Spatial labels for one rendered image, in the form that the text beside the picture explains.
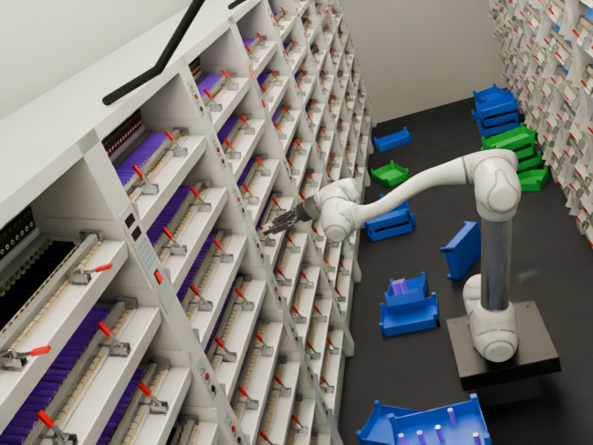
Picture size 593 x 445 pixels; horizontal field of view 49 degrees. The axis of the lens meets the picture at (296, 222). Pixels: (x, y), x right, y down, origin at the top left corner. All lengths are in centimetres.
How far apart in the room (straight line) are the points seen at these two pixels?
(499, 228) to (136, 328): 128
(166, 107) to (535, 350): 166
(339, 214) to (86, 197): 100
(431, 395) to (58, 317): 205
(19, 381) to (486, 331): 173
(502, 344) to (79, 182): 160
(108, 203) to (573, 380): 211
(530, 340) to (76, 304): 191
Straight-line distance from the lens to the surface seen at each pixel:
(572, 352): 314
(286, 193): 296
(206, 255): 213
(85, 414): 138
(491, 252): 236
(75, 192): 155
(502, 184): 218
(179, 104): 215
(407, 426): 236
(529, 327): 286
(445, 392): 306
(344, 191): 238
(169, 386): 168
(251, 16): 348
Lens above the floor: 201
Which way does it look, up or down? 24 degrees down
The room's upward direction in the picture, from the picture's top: 21 degrees counter-clockwise
